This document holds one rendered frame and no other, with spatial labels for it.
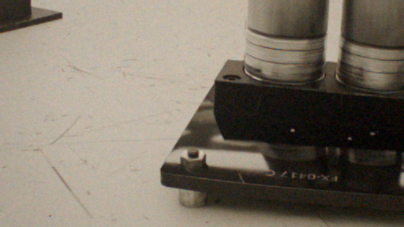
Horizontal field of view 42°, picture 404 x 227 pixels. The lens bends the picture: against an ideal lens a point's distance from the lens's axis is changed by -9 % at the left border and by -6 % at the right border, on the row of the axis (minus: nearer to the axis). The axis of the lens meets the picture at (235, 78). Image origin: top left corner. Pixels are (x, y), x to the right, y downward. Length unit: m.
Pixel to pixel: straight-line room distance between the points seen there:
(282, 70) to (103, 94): 0.08
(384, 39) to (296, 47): 0.03
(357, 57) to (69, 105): 0.10
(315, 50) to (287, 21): 0.01
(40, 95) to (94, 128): 0.04
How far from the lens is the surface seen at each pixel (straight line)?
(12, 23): 0.32
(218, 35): 0.29
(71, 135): 0.18
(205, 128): 0.15
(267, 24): 0.16
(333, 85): 0.16
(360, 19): 0.16
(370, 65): 0.16
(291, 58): 0.16
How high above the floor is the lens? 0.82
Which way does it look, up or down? 19 degrees down
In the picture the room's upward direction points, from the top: 2 degrees clockwise
